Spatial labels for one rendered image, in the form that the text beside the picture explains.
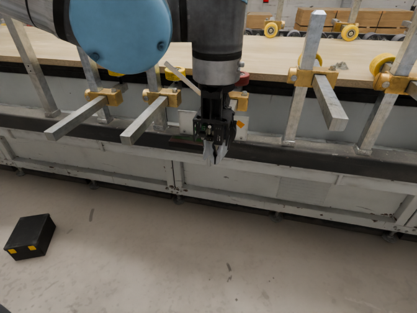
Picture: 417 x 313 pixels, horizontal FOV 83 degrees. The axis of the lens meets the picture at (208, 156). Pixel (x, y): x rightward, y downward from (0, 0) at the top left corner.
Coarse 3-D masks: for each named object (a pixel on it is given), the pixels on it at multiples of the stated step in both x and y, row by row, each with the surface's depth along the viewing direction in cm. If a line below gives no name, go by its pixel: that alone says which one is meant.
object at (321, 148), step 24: (0, 120) 109; (24, 120) 105; (48, 120) 102; (96, 120) 101; (120, 120) 101; (144, 144) 98; (168, 144) 95; (240, 144) 87; (264, 144) 86; (288, 144) 84; (312, 144) 86; (336, 144) 86; (312, 168) 86; (336, 168) 84; (360, 168) 82; (384, 168) 80; (408, 168) 78
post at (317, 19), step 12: (312, 12) 63; (324, 12) 61; (312, 24) 62; (312, 36) 64; (312, 48) 66; (300, 60) 70; (312, 60) 67; (300, 96) 74; (300, 108) 76; (288, 120) 80; (288, 132) 82
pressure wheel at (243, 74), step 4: (240, 72) 86; (244, 72) 88; (240, 76) 84; (244, 76) 84; (248, 76) 85; (240, 80) 84; (244, 80) 84; (248, 80) 86; (236, 84) 85; (240, 84) 85; (244, 84) 86
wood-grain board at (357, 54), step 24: (0, 48) 122; (48, 48) 122; (72, 48) 122; (168, 48) 122; (264, 48) 122; (288, 48) 122; (336, 48) 122; (360, 48) 122; (384, 48) 122; (264, 72) 90; (360, 72) 90
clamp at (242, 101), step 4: (232, 92) 82; (236, 92) 82; (240, 92) 82; (232, 96) 78; (236, 96) 78; (240, 96) 78; (244, 96) 78; (248, 96) 79; (240, 100) 78; (244, 100) 78; (248, 100) 83; (240, 104) 79; (244, 104) 79; (236, 108) 80; (240, 108) 80; (244, 108) 80
